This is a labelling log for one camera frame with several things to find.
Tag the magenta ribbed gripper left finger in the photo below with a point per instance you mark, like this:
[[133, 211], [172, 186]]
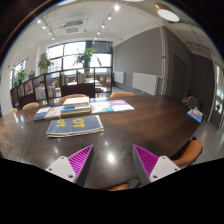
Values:
[[75, 167]]

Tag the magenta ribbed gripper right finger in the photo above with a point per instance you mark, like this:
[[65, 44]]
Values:
[[150, 167]]

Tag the orange chair near bottom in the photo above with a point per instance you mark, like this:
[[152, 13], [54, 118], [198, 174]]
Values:
[[124, 186]]

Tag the orange chair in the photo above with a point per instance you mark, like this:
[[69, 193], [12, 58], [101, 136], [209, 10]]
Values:
[[62, 99], [30, 105], [188, 153], [124, 186], [13, 110], [122, 94]]

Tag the dark blue yellow-lettered magazine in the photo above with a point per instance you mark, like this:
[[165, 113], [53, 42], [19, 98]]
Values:
[[75, 126]]

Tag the white small book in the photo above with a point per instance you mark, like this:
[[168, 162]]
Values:
[[54, 112]]

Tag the colourful illustrated magazine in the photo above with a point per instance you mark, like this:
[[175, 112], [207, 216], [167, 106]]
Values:
[[101, 107]]

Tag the blue small book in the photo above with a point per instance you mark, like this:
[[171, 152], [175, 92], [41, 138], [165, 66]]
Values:
[[40, 114]]

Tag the purple white magazine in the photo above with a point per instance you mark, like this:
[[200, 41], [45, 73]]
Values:
[[121, 105]]

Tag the orange chair far middle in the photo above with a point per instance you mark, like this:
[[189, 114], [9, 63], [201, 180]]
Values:
[[62, 99]]

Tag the blue red item on edge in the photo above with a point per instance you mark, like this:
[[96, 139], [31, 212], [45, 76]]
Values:
[[196, 114]]

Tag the orange chair far left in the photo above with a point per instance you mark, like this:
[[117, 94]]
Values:
[[30, 105]]

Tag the orange chair far right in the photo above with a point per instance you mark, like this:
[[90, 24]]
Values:
[[122, 94]]

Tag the orange chair leftmost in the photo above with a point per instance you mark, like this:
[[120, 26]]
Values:
[[13, 110]]

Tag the dark open bookshelf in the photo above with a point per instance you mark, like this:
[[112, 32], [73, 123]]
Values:
[[49, 88]]

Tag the white far radiator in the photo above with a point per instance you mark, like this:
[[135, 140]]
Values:
[[119, 77]]

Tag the potted plant by window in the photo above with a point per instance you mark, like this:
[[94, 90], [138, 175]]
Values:
[[20, 77]]

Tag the left potted plant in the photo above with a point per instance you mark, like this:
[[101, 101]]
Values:
[[44, 64]]

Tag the large potted plant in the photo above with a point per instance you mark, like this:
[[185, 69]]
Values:
[[85, 57]]

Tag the ceiling air conditioner unit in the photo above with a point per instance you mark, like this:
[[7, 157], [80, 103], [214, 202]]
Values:
[[72, 27]]

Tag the round white ceiling lamp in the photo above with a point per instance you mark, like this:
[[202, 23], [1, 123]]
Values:
[[168, 15]]

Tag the white wall radiator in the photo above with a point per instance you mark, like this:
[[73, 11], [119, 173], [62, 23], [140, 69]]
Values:
[[145, 82]]

